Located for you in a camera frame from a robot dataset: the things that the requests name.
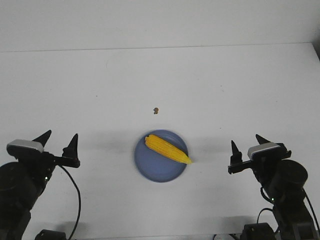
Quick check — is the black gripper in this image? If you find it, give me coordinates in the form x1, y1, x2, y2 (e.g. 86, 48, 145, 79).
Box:
16, 129, 80, 180
227, 134, 292, 185

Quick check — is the yellow corn cob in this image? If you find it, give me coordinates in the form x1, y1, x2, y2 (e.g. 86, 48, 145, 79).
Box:
144, 134, 193, 165

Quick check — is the blue round plate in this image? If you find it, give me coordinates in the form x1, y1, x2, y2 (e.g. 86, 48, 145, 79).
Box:
133, 129, 189, 183

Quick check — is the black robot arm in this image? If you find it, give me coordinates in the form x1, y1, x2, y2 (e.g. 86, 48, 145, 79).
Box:
0, 130, 80, 240
227, 134, 320, 240

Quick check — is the white object at table edge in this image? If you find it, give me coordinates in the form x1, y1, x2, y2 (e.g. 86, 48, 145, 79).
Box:
212, 234, 230, 240

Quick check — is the small brown crumb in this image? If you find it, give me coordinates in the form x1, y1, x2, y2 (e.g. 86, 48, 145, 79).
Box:
153, 107, 159, 115

